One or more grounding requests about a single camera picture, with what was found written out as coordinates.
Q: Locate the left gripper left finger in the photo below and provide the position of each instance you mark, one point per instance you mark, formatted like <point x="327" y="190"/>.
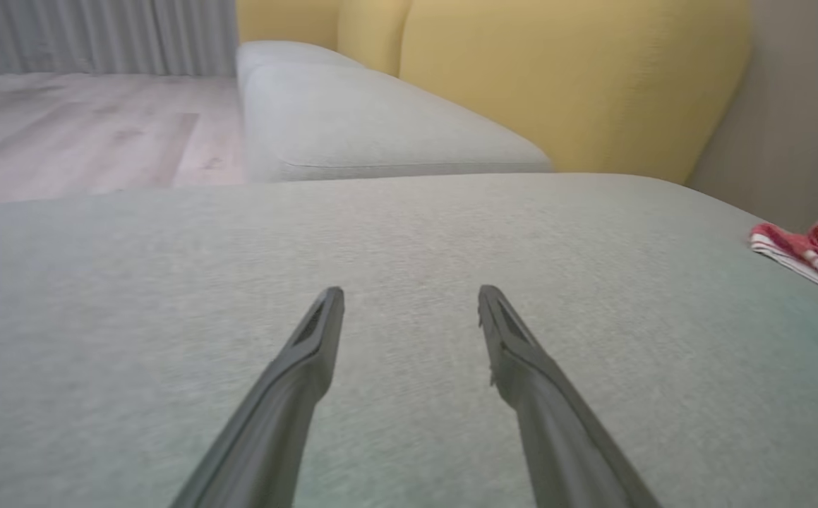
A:
<point x="274" y="423"/>

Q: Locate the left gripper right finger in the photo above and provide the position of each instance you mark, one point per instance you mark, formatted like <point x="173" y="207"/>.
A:
<point x="564" y="430"/>

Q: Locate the red basketball jersey shirt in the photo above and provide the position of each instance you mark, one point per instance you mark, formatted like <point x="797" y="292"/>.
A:
<point x="814" y="250"/>

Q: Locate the large grey sofa seat cushion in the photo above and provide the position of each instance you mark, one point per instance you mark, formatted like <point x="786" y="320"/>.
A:
<point x="408" y="240"/>

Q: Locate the small grey sofa seat cushion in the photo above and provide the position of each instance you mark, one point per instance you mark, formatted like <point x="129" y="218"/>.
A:
<point x="366" y="120"/>

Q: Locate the yellow sofa back cushion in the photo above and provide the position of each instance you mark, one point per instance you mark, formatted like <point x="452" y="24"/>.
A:
<point x="373" y="32"/>
<point x="578" y="77"/>
<point x="285" y="21"/>

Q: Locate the grey pleated curtain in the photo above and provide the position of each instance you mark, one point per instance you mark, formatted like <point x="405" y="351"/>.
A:
<point x="91" y="35"/>

